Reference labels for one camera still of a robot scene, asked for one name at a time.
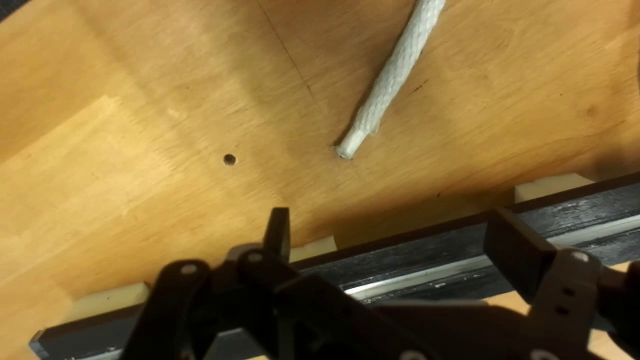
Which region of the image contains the white braided rope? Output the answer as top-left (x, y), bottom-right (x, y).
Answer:
top-left (335, 0), bottom-right (448, 162)

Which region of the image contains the long black channel rail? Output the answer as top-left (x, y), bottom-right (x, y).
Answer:
top-left (31, 175), bottom-right (640, 360)

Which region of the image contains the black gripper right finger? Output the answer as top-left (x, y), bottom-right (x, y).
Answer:
top-left (485, 208), bottom-right (556, 301)

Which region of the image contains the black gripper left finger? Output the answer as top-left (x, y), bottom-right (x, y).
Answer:
top-left (262, 208), bottom-right (290, 262)

